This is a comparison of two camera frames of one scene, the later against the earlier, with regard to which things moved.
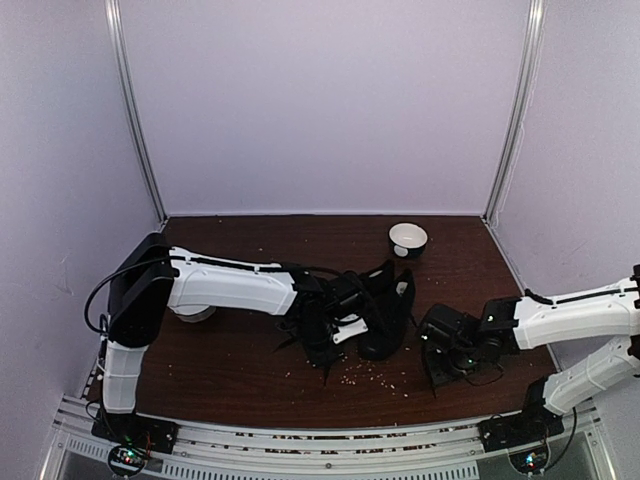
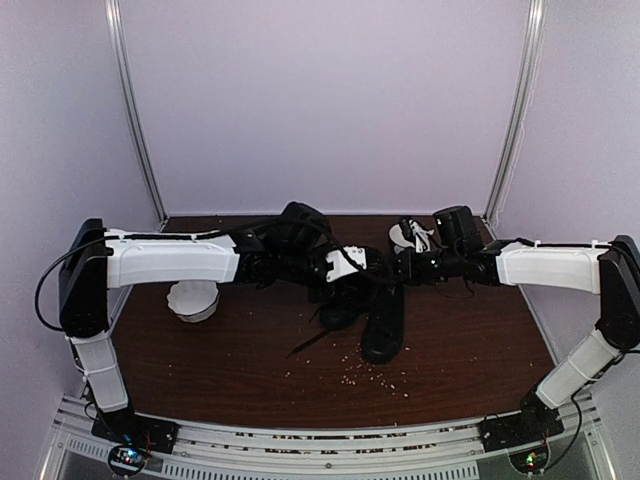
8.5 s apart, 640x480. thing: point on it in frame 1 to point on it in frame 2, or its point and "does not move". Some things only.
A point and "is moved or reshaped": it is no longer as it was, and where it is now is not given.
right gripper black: x=438 y=376 to x=409 y=275
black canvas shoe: x=291 y=336 is moved or reshaped
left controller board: x=126 y=460 does not move
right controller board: x=530 y=461 does not move
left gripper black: x=320 y=359 to x=340 y=290
